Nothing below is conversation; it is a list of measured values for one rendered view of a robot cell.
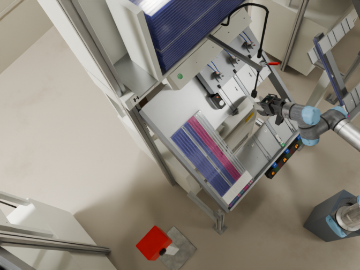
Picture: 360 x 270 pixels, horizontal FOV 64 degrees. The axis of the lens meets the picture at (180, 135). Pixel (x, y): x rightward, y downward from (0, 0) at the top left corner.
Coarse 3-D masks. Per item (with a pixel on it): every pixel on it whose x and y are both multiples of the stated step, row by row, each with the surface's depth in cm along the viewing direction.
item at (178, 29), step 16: (128, 0) 90; (144, 0) 89; (160, 0) 88; (176, 0) 89; (192, 0) 95; (208, 0) 101; (224, 0) 109; (240, 0) 117; (160, 16) 88; (176, 16) 94; (192, 16) 100; (208, 16) 108; (224, 16) 116; (160, 32) 93; (176, 32) 99; (192, 32) 106; (208, 32) 115; (160, 48) 98; (176, 48) 105; (160, 64) 108
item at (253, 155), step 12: (288, 120) 161; (264, 132) 155; (276, 132) 159; (288, 132) 162; (252, 144) 153; (264, 144) 156; (276, 144) 160; (240, 156) 151; (252, 156) 154; (264, 156) 157; (252, 168) 155; (216, 192) 148
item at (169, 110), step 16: (192, 80) 135; (160, 96) 130; (176, 96) 133; (192, 96) 136; (224, 96) 143; (240, 96) 147; (160, 112) 131; (176, 112) 134; (192, 112) 137; (208, 112) 140; (224, 112) 144; (160, 128) 132; (176, 128) 135
